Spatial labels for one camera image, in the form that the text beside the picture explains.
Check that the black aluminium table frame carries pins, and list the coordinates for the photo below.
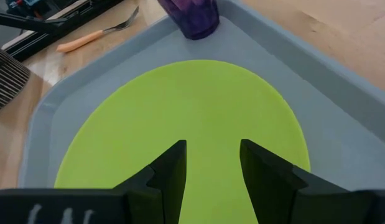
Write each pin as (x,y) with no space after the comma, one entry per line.
(49,34)

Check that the grey plastic tray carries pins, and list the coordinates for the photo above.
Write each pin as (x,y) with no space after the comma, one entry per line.
(335,140)

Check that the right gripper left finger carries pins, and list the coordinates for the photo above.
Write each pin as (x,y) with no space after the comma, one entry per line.
(161,193)

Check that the purple faceted plastic cup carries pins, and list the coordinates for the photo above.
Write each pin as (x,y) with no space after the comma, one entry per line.
(192,18)

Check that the lime green round plate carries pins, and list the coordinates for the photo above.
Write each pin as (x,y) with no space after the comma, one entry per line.
(195,109)

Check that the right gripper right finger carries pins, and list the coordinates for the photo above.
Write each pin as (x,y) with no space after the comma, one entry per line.
(273,193)

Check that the green potted plant ribbed pot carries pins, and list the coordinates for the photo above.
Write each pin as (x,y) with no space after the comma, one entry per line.
(8,81)

